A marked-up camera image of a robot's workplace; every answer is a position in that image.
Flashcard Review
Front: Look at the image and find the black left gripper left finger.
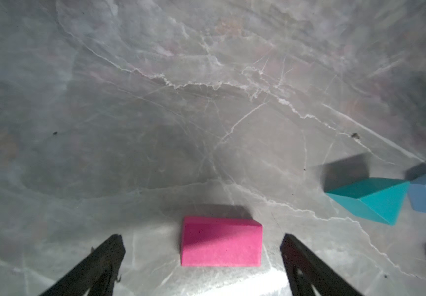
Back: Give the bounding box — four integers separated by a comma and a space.
42, 234, 125, 296

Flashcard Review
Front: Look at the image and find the magenta rectangular block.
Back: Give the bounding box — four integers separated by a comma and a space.
180, 216, 263, 267

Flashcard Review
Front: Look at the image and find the teal triangular block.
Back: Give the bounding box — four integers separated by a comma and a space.
326, 178, 410, 226

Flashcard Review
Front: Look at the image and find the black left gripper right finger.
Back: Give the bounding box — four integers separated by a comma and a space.
280, 234, 361, 296

